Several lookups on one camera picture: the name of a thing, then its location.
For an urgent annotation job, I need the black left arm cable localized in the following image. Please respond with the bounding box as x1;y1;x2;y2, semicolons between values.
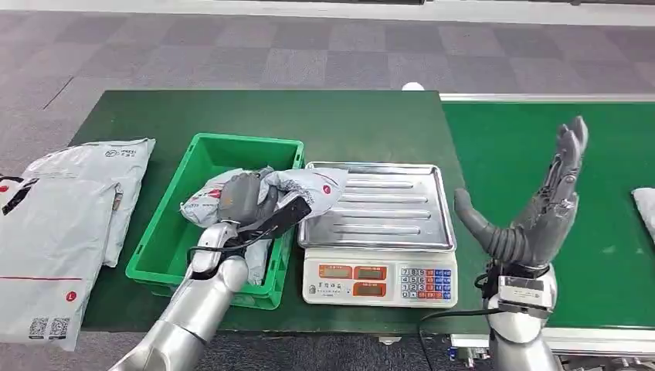
186;225;280;281

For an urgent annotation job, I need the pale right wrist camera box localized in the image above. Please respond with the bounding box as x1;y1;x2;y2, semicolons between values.
497;275;557;319

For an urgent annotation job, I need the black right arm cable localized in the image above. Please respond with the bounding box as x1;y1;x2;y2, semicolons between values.
418;307;501;371

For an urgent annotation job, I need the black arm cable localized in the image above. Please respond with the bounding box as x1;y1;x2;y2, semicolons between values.
186;225;280;281
418;307;501;371

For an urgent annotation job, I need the grey parcel bag red line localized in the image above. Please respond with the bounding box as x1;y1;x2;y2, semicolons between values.
180;166;350;287

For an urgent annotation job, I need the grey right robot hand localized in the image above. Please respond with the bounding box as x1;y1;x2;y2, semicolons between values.
453;116;590;268

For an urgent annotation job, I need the steel scale tray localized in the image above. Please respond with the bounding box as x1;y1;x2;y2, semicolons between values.
297;162;457;253

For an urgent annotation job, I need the green plastic crate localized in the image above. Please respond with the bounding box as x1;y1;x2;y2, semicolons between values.
125;132;307;311

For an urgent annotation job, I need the green conveyor belt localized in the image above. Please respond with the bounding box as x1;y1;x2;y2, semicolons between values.
439;93;655;359

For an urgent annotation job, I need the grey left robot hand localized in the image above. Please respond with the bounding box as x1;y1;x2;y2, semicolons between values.
219;168;281;226

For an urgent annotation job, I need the white electronic scale body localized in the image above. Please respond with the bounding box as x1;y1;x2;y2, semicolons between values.
301;245;460;309

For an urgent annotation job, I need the large grey parcel bag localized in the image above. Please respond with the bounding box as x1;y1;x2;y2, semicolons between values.
0;175;123;352

